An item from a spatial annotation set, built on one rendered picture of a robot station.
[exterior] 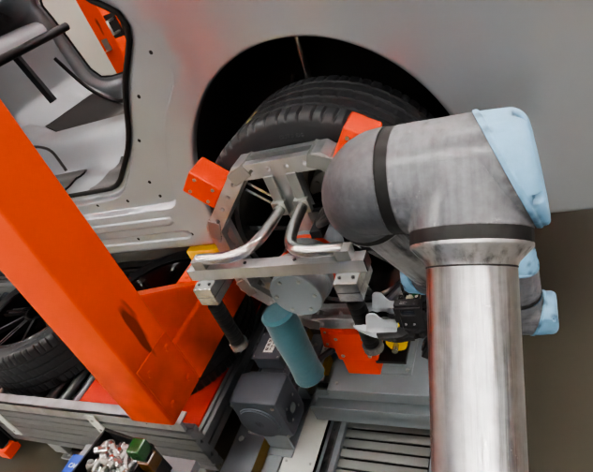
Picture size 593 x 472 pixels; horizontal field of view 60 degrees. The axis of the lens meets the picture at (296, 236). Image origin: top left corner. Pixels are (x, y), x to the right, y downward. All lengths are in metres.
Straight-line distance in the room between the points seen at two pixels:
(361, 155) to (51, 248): 0.87
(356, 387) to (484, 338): 1.29
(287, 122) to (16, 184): 0.59
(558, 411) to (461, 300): 1.42
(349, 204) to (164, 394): 1.06
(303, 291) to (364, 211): 0.63
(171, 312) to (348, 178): 1.07
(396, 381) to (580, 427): 0.56
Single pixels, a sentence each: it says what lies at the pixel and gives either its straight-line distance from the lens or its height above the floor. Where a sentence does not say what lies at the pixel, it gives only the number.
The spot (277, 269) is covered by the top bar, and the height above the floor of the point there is 0.97.
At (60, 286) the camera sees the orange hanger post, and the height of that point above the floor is 1.06.
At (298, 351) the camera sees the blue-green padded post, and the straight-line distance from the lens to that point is 1.36.
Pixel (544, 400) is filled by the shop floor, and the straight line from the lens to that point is 1.91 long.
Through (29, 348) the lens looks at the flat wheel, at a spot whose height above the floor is 0.50.
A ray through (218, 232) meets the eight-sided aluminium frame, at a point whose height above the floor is 0.95.
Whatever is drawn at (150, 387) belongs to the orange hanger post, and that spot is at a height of 0.68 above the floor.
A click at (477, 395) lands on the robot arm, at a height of 1.16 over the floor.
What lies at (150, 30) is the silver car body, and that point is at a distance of 1.39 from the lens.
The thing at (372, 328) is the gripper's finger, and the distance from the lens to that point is 1.02.
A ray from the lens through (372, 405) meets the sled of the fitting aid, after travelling 1.80.
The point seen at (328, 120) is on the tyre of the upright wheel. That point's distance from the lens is 1.13.
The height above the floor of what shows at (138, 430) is 0.32.
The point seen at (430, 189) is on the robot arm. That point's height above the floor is 1.30.
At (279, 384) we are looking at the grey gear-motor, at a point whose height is 0.40.
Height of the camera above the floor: 1.56
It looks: 32 degrees down
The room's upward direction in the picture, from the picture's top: 24 degrees counter-clockwise
